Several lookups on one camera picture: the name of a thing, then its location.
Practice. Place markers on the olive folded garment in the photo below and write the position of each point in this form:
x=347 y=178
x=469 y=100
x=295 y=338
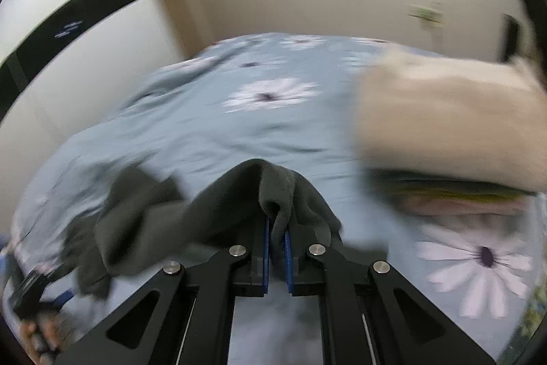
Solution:
x=469 y=195

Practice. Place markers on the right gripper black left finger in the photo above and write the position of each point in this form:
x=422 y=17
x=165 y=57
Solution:
x=182 y=315

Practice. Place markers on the wall power socket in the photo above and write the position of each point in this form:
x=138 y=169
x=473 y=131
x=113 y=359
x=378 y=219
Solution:
x=426 y=14

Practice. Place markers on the blue floral duvet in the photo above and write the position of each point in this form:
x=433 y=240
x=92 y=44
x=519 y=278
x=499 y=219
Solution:
x=291 y=100

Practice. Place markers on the dark grey sweatpants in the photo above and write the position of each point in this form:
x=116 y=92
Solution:
x=144 y=221

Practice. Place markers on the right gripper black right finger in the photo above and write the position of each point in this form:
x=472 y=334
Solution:
x=370 y=314

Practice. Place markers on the pink folded garment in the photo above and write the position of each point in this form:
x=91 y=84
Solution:
x=451 y=207

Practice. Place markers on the dark grey folded garment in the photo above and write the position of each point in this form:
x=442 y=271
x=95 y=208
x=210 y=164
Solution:
x=400 y=179

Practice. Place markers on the white black wardrobe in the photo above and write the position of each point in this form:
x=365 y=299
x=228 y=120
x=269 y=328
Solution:
x=64 y=65

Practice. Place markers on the cream fluffy garment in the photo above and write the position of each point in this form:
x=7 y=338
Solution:
x=461 y=118

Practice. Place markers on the black tower heater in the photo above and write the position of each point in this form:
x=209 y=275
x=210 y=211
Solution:
x=510 y=39

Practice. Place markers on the left hand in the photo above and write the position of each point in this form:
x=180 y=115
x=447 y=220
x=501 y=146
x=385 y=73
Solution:
x=41 y=337

